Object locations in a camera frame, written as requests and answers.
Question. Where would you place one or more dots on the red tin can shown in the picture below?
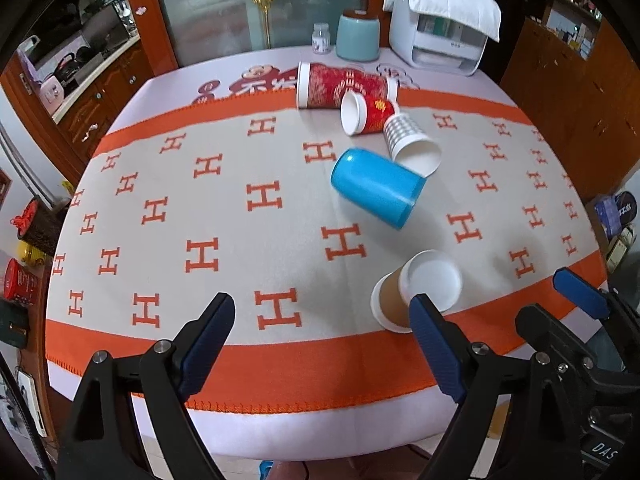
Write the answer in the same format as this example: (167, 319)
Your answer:
(20, 282)

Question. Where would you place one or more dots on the orange patterned blanket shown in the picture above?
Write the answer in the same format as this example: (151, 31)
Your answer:
(250, 270)

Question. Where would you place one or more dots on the white countertop appliance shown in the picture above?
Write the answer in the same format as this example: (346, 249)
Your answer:
(440, 52)

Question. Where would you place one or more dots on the brown paper cup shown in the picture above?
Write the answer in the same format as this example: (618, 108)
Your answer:
(435, 276)

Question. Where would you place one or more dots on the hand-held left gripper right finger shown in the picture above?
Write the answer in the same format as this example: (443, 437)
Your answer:
(434, 355)

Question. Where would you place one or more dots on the dark jar with red knot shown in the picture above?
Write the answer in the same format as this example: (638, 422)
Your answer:
(42, 225)

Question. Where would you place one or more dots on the tall red paper cup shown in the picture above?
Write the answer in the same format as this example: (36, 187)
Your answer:
(335, 85)

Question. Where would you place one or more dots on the wooden kitchen cabinet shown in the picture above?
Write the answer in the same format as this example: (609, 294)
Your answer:
(100, 105)

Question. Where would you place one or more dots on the wall shelf with small items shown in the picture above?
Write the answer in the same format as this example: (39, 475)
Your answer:
(575, 15)

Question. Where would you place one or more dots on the small red paper cup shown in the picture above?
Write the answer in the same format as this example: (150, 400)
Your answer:
(374, 112)

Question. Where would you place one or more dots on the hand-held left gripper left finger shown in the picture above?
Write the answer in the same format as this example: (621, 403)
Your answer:
(202, 350)

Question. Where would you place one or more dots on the frosted glass door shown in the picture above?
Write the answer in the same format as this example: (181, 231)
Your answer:
(200, 10)

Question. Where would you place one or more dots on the blue box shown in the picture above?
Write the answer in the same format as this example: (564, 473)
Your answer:
(607, 216)

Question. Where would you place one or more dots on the small white bottle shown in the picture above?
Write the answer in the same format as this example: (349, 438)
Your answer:
(320, 40)

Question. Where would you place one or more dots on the pale printed tablecloth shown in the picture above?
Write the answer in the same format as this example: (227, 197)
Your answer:
(320, 435)

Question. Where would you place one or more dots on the white patterned paper cup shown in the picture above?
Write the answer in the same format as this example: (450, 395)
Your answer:
(406, 135)

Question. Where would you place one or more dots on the teal canister with brown lid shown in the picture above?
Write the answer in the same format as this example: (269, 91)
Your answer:
(357, 35)

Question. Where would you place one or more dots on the wooden side cabinet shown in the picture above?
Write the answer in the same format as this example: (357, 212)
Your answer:
(565, 105)

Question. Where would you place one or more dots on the white power adapter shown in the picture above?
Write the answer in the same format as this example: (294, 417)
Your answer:
(32, 405)

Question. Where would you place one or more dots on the blue cup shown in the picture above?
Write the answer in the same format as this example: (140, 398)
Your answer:
(371, 185)

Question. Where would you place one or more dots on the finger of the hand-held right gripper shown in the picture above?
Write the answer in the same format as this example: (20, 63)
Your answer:
(542, 327)
(580, 291)

